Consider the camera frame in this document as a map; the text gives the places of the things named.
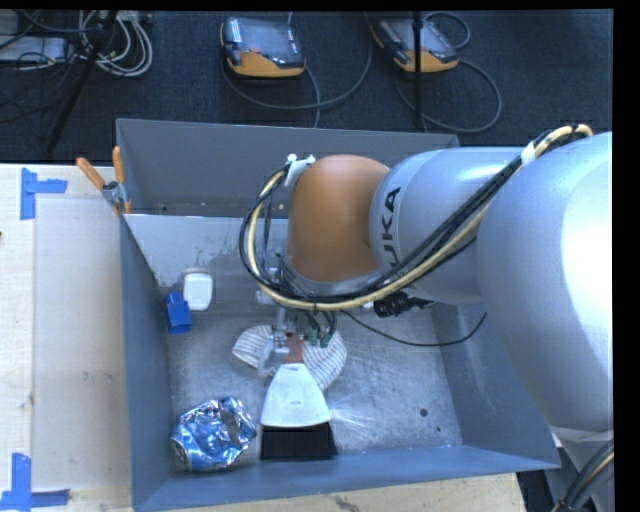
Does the white plastic box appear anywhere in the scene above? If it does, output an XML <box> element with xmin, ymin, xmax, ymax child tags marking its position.
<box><xmin>182</xmin><ymin>268</ymin><xmax>215</xmax><ymax>312</ymax></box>

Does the crumpled blue foil packet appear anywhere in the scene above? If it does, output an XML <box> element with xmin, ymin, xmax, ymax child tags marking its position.
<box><xmin>168</xmin><ymin>396</ymin><xmax>259</xmax><ymax>474</ymax></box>

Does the pale wood board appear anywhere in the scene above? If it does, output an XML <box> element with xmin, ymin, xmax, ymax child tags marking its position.
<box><xmin>30</xmin><ymin>192</ymin><xmax>134</xmax><ymax>494</ymax></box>

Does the grey metal bin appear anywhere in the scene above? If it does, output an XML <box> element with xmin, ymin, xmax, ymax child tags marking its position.
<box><xmin>114</xmin><ymin>118</ymin><xmax>562</xmax><ymax>512</ymax></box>

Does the white brush with black bristles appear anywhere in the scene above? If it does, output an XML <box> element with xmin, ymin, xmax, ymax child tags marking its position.
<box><xmin>258</xmin><ymin>363</ymin><xmax>339</xmax><ymax>462</ymax></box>

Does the black cylinder on white bracket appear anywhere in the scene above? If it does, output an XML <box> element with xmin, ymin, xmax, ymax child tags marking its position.
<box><xmin>363</xmin><ymin>291</ymin><xmax>437</xmax><ymax>320</ymax></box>

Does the white striped cloth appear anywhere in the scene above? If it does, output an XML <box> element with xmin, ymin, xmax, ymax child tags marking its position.
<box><xmin>231</xmin><ymin>323</ymin><xmax>348</xmax><ymax>392</ymax></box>

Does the blue block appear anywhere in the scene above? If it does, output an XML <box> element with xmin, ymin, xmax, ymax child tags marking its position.
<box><xmin>164</xmin><ymin>291</ymin><xmax>194</xmax><ymax>335</ymax></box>

